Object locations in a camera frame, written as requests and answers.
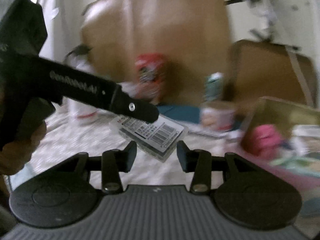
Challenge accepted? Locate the green white milk carton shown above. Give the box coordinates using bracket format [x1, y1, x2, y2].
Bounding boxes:
[204, 72, 224, 101]

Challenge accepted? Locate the light green cloth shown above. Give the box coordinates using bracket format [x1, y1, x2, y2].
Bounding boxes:
[269, 154, 319, 178]

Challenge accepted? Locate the red snack box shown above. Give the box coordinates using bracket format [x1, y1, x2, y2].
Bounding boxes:
[135, 53, 167, 105]

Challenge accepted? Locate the person's left hand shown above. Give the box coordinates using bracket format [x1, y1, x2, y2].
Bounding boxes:
[1, 121, 47, 176]

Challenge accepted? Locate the round nut can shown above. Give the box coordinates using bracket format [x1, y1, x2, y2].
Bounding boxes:
[200, 101, 236, 132]

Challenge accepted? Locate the pink macaron biscuit tin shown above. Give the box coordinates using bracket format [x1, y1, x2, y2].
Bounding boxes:
[236, 96, 319, 201]

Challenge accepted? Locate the pink fluffy cloth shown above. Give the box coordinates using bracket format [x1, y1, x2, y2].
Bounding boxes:
[247, 124, 283, 160]

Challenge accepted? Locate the white power cable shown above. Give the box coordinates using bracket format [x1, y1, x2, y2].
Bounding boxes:
[287, 49, 315, 108]

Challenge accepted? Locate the clear barcode packet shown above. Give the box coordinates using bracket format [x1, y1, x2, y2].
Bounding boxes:
[110, 115, 188, 163]

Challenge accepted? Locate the teal quilted mat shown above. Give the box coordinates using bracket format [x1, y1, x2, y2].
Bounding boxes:
[157, 105, 200, 124]

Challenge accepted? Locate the large brown cardboard sheet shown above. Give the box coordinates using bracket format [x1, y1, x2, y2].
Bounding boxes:
[81, 0, 231, 106]

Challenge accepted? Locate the chevron patterned tablecloth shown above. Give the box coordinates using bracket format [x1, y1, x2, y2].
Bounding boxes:
[5, 110, 240, 190]

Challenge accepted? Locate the white paper cup stack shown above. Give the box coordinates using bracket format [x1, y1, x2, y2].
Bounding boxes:
[63, 44, 98, 127]

